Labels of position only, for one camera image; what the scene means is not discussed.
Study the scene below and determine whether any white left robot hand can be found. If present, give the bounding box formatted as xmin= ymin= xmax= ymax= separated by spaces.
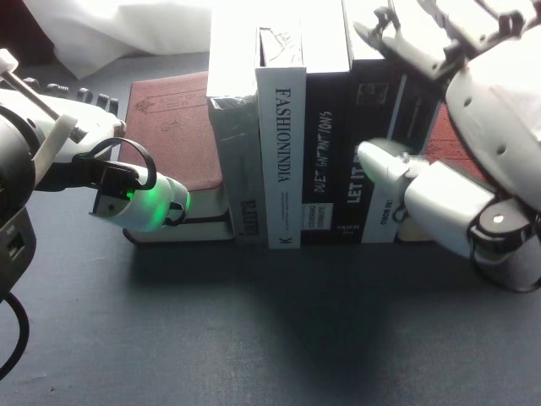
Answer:
xmin=0 ymin=75 xmax=192 ymax=234

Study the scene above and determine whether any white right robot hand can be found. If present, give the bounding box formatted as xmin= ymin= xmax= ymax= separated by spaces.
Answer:
xmin=352 ymin=0 xmax=541 ymax=294

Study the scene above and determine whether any black LET IT BE book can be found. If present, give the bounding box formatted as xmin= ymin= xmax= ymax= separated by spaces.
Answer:
xmin=333 ymin=0 xmax=406 ymax=245

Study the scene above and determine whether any red embossed book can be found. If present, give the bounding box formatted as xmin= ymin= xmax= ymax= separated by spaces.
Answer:
xmin=392 ymin=101 xmax=495 ymax=245
xmin=117 ymin=70 xmax=236 ymax=245

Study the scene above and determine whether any silver grey book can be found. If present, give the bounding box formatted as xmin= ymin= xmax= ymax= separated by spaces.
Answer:
xmin=205 ymin=0 xmax=271 ymax=247

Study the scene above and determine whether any black DUET book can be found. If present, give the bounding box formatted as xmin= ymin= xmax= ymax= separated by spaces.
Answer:
xmin=298 ymin=0 xmax=352 ymax=247

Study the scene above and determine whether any white FASHIONINDIA book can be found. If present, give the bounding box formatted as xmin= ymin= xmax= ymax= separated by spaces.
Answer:
xmin=253 ymin=0 xmax=308 ymax=250

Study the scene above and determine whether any white cloth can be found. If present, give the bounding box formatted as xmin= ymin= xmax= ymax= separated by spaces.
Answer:
xmin=23 ymin=0 xmax=212 ymax=81

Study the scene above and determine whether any grey table cloth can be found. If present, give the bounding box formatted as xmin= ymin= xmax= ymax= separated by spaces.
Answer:
xmin=0 ymin=50 xmax=541 ymax=406

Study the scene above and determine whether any black cable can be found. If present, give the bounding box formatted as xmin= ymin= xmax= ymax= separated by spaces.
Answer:
xmin=0 ymin=291 xmax=31 ymax=381

